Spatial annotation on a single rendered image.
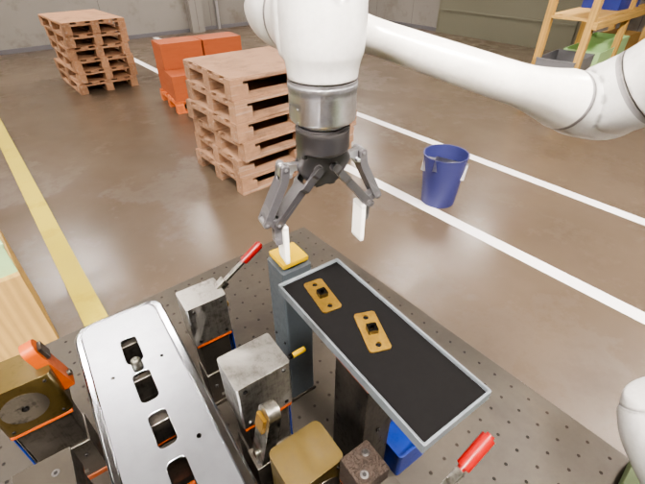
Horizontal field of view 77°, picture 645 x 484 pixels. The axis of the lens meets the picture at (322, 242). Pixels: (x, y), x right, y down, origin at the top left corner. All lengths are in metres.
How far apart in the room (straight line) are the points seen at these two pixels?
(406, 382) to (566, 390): 1.71
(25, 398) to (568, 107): 1.05
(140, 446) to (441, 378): 0.51
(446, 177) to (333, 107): 2.66
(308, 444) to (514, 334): 1.88
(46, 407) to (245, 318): 0.62
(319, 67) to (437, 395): 0.46
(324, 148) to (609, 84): 0.49
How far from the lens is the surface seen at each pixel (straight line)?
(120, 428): 0.85
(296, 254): 0.84
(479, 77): 0.70
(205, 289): 0.94
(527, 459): 1.18
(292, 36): 0.50
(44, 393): 0.93
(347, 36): 0.50
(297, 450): 0.66
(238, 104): 3.12
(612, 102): 0.83
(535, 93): 0.74
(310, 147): 0.55
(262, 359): 0.72
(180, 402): 0.84
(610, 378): 2.46
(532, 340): 2.44
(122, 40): 6.74
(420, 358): 0.67
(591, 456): 1.25
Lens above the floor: 1.68
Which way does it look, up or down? 37 degrees down
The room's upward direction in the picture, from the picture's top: straight up
